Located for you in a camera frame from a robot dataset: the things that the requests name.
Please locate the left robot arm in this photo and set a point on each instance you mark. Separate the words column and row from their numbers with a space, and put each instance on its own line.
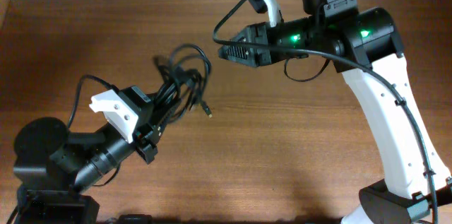
column 55, row 167

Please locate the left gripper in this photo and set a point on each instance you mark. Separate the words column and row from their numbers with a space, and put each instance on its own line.
column 146, row 139

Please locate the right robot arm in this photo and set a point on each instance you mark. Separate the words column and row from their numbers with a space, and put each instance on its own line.
column 367, row 50

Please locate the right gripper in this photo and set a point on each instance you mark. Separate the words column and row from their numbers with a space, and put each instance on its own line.
column 257, row 58

